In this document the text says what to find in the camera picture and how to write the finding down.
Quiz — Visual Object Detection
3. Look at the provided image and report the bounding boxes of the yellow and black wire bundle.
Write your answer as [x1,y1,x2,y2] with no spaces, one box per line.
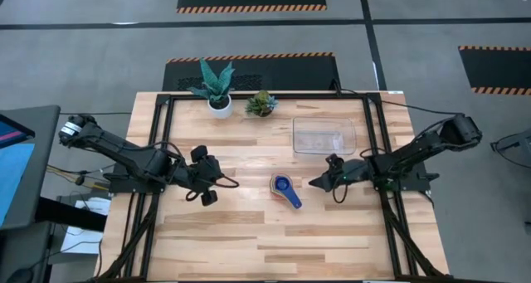
[45,160,125,193]

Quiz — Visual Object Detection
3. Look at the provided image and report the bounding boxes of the small succulent in dark pot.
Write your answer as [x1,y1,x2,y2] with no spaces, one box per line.
[245,90,279,118]

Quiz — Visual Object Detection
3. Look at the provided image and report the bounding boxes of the black aluminium table frame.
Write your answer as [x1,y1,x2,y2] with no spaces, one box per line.
[95,91,449,283]

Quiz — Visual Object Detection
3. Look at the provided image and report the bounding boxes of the large blue screen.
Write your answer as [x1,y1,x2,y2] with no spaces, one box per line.
[0,143,37,229]

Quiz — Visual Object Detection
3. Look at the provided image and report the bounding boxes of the snake plant in white pot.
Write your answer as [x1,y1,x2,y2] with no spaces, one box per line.
[186,58,236,120]

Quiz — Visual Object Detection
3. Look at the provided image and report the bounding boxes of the small dark screen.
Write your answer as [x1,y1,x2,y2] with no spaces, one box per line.
[0,113,37,150]

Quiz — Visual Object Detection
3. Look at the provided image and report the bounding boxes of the wide black hazard-striped floor mat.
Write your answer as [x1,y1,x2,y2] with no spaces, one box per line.
[161,51,342,93]

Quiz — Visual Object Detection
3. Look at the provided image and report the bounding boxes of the clear plastic basket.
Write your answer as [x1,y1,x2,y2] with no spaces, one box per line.
[292,116,358,156]

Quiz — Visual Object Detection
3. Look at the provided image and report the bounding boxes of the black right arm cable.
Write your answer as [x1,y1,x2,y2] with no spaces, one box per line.
[334,79,461,119]

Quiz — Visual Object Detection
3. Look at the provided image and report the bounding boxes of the thin black floor cable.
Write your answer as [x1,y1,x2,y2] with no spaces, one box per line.
[60,111,133,116]

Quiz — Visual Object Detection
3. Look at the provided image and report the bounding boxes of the black computer mouse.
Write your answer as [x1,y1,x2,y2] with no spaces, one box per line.
[6,267,35,283]

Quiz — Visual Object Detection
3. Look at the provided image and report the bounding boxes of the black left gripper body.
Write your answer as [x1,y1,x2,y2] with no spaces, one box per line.
[182,144,227,207]

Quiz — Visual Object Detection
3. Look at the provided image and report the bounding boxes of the small navy measuring cup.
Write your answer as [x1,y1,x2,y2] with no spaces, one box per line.
[275,177,304,211]

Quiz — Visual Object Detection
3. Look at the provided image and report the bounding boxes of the white papers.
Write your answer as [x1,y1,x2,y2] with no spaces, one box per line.
[60,197,112,255]

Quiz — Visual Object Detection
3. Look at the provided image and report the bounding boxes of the red measuring cup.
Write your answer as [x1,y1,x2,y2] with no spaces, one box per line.
[269,173,291,199]

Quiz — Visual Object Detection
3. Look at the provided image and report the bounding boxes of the black desk crossbar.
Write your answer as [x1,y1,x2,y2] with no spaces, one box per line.
[35,195,108,233]

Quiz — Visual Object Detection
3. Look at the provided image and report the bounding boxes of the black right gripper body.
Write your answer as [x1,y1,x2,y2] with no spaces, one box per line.
[326,153,373,192]

